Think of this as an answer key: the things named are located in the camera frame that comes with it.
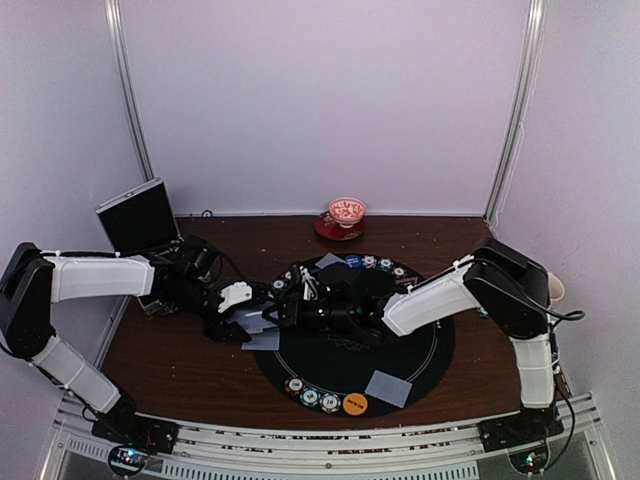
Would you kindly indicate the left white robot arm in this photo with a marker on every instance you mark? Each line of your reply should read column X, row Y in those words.
column 44, row 291

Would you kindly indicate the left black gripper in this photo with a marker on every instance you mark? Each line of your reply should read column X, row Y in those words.
column 219, row 330

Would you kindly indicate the red black triangle marker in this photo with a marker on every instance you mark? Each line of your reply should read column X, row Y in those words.
column 409, row 282

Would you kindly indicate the orange big blind button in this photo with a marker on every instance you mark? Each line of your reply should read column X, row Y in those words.
column 355, row 404

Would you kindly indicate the right aluminium frame post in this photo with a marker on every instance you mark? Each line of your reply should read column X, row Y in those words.
column 529, row 60

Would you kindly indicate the orange black chips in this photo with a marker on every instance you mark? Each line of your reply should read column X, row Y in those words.
column 399, row 272
column 294, row 386

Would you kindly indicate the front aluminium rail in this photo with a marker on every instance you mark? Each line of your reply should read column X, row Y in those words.
column 455, row 450

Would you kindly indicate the green chips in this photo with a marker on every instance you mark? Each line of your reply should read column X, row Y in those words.
column 385, row 264
column 278, row 284
column 309, row 397

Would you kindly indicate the black round poker mat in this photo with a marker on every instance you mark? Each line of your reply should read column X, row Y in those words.
column 332, row 364

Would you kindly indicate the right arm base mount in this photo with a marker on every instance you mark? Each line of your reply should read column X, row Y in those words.
column 526, row 441

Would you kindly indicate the blue small blind button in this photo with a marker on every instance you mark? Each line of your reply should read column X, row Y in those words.
column 354, row 261

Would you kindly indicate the aluminium poker case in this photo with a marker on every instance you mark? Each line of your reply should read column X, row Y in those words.
column 141, row 220

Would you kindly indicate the single grey playing card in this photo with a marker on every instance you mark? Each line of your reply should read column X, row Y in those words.
column 328, row 260

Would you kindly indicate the dark red saucer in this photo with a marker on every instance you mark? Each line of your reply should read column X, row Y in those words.
column 327, row 227

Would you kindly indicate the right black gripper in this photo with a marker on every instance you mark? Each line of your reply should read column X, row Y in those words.
column 294, row 313

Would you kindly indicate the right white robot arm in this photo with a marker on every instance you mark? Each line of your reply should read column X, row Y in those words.
column 510, row 289

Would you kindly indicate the grey playing card deck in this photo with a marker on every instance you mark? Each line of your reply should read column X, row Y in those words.
column 251, row 320

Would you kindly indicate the red white patterned bowl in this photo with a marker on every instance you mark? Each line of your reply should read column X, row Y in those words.
column 347, row 211

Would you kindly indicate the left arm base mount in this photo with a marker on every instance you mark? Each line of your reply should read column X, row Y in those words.
column 135, row 446

